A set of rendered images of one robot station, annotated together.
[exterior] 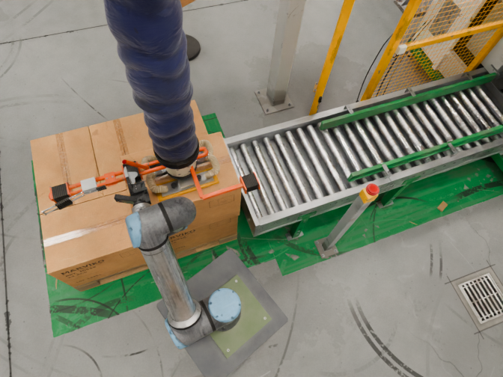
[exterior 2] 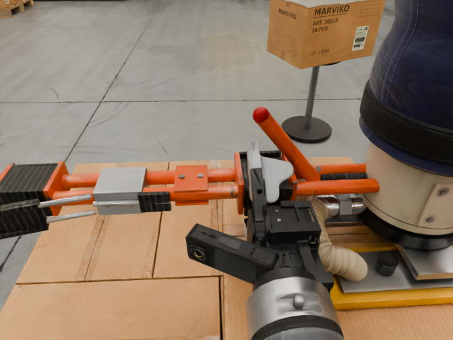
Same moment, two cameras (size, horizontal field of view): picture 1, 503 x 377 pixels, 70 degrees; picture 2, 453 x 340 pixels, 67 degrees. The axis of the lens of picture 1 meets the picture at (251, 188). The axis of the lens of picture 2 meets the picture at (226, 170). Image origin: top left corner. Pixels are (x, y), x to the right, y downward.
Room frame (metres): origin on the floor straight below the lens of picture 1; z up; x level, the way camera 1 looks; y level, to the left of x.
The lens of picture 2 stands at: (0.44, 0.50, 1.41)
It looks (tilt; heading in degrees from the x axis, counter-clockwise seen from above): 37 degrees down; 25
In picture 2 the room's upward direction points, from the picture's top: straight up
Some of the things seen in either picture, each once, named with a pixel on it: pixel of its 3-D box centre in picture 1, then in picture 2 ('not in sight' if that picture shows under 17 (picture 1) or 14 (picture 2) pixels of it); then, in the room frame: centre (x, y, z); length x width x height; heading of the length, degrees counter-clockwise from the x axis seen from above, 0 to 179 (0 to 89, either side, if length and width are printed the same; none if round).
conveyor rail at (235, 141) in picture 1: (362, 109); not in sight; (1.95, -0.80, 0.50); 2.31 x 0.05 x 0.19; 117
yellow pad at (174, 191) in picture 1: (186, 182); (428, 266); (0.87, 0.35, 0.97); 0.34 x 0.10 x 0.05; 118
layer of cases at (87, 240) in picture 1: (137, 188); (219, 286); (1.09, 0.82, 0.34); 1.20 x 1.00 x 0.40; 117
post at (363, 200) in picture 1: (343, 224); not in sight; (0.94, -0.65, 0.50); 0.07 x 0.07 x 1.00; 27
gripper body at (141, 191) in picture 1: (139, 195); (282, 252); (0.71, 0.55, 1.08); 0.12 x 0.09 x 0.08; 28
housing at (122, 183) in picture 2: (90, 185); (123, 190); (0.74, 0.81, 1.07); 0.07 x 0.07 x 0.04; 28
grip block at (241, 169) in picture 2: (132, 172); (263, 181); (0.84, 0.62, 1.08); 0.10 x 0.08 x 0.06; 28
